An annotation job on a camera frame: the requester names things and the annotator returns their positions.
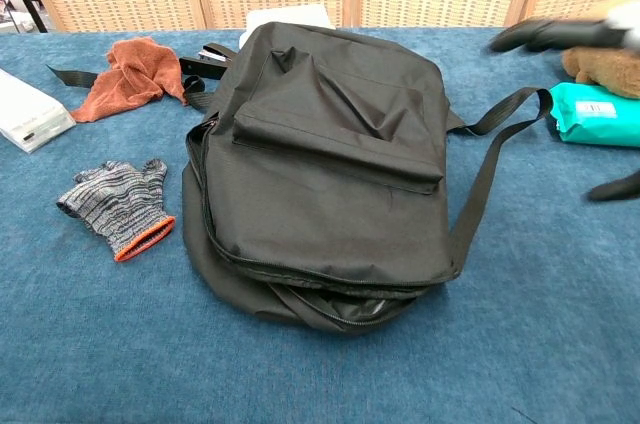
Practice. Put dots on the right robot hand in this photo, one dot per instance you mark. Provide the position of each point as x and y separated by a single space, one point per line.
555 34

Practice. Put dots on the black backpack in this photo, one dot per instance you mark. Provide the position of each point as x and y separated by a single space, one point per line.
325 204

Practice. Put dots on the brown plush toy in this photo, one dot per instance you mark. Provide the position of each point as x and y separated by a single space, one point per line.
605 66

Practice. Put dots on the green wet wipes pack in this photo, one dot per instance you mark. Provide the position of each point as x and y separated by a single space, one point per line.
595 119

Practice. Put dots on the white plastic food box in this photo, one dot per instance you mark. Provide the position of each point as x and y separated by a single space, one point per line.
300 16

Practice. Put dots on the black stapler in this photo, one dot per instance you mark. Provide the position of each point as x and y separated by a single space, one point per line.
202 64

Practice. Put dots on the rust brown cloth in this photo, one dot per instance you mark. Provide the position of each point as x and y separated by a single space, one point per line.
130 79

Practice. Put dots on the grey knit work glove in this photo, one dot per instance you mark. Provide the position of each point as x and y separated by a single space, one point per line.
115 199

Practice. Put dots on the white box with green circles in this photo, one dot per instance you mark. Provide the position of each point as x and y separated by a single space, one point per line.
30 114

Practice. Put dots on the blue table cover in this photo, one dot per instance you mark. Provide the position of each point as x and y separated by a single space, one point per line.
100 344

